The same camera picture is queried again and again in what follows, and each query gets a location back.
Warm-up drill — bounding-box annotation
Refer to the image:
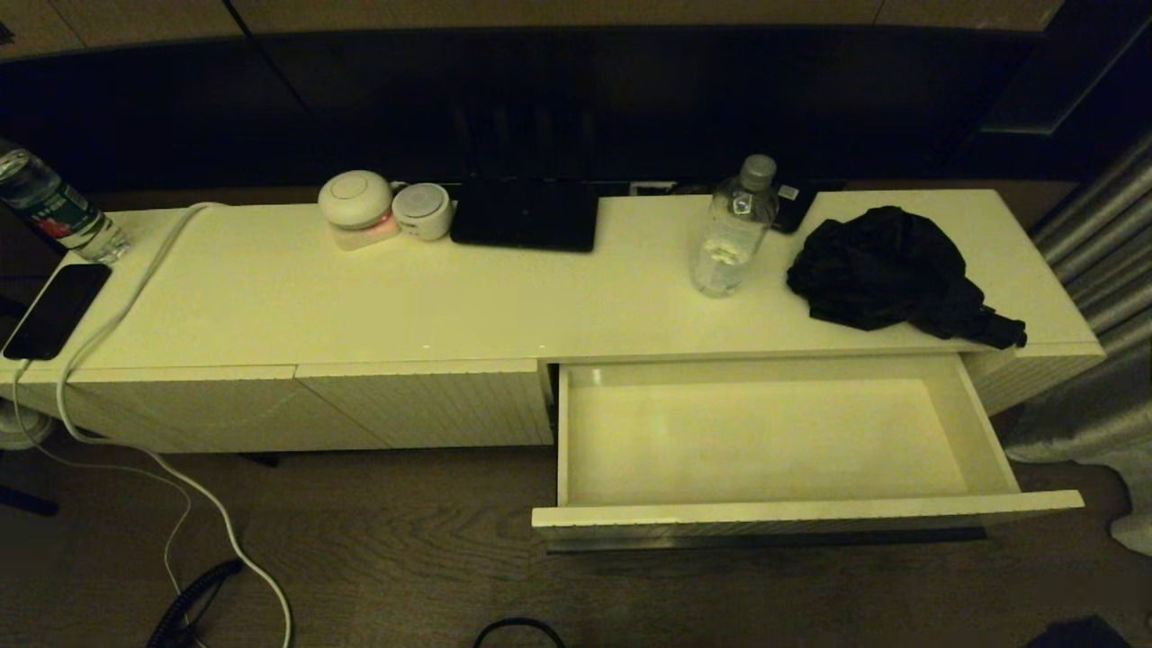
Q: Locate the clear plastic water bottle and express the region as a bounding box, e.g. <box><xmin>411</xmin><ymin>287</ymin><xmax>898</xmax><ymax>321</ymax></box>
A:
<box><xmin>689</xmin><ymin>154</ymin><xmax>780</xmax><ymax>299</ymax></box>

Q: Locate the white slatted drawer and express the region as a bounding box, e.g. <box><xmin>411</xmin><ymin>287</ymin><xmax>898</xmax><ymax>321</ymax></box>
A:
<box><xmin>531</xmin><ymin>353</ymin><xmax>1085</xmax><ymax>552</ymax></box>

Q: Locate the dark long cabinet handle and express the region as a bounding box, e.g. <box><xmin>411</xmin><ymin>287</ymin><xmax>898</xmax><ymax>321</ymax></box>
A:
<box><xmin>547</xmin><ymin>527</ymin><xmax>988</xmax><ymax>553</ymax></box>

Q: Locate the black cloth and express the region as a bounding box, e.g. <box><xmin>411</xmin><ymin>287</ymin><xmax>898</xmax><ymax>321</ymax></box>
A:
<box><xmin>786</xmin><ymin>206</ymin><xmax>1028</xmax><ymax>350</ymax></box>

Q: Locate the long white tv cabinet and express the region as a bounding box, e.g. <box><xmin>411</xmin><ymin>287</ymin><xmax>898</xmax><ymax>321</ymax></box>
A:
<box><xmin>0</xmin><ymin>187</ymin><xmax>1106</xmax><ymax>454</ymax></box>

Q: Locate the black flat box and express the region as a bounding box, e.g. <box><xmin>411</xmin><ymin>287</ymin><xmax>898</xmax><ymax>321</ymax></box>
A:
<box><xmin>450</xmin><ymin>175</ymin><xmax>601</xmax><ymax>254</ymax></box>

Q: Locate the small white round device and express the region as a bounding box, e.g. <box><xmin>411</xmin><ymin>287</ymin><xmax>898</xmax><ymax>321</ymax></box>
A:
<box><xmin>392</xmin><ymin>183</ymin><xmax>454</xmax><ymax>242</ymax></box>

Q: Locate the large black television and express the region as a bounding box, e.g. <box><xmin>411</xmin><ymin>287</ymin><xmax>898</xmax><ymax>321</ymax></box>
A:
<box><xmin>256</xmin><ymin>27</ymin><xmax>1045</xmax><ymax>190</ymax></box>

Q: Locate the small black labelled device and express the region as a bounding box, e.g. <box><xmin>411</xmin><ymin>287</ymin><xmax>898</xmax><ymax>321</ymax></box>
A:
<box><xmin>769</xmin><ymin>183</ymin><xmax>818</xmax><ymax>235</ymax></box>

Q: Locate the large white round device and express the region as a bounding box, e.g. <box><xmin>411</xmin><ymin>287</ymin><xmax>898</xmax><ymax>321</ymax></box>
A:
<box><xmin>317</xmin><ymin>170</ymin><xmax>401</xmax><ymax>252</ymax></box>

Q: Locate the black smartphone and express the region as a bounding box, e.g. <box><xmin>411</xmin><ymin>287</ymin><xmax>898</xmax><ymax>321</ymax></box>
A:
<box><xmin>2</xmin><ymin>263</ymin><xmax>112</xmax><ymax>362</ymax></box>

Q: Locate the water bottle green red label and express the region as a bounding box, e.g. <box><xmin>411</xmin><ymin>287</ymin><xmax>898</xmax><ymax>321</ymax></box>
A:
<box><xmin>0</xmin><ymin>139</ymin><xmax>133</xmax><ymax>266</ymax></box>

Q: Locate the grey curtain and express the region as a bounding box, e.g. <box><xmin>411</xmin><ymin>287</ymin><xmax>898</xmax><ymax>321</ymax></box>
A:
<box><xmin>1003</xmin><ymin>135</ymin><xmax>1152</xmax><ymax>469</ymax></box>

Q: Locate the white round floor object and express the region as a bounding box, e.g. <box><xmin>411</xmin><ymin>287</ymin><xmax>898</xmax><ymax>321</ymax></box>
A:
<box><xmin>0</xmin><ymin>399</ymin><xmax>46</xmax><ymax>454</ymax></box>

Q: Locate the black floor foot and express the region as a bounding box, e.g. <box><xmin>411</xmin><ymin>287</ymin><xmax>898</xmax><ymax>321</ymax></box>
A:
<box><xmin>0</xmin><ymin>484</ymin><xmax>60</xmax><ymax>518</ymax></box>

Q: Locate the white sheer curtain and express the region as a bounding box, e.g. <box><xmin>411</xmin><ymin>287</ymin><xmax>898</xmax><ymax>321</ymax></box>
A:
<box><xmin>1111</xmin><ymin>468</ymin><xmax>1152</xmax><ymax>559</ymax></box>

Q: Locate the black cable with plug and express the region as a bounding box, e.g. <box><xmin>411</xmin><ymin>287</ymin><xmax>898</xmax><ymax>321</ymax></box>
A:
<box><xmin>474</xmin><ymin>617</ymin><xmax>566</xmax><ymax>648</ymax></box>

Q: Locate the black coiled cable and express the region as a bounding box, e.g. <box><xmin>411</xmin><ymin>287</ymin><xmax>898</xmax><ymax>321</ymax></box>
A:
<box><xmin>147</xmin><ymin>560</ymin><xmax>246</xmax><ymax>648</ymax></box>

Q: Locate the thick white cable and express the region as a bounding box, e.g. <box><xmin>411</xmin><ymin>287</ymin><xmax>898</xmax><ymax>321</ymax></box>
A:
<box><xmin>56</xmin><ymin>202</ymin><xmax>295</xmax><ymax>648</ymax></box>

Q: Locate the thin white cable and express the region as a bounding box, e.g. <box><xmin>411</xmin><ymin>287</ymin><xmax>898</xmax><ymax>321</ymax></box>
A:
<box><xmin>9</xmin><ymin>358</ymin><xmax>194</xmax><ymax>599</ymax></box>

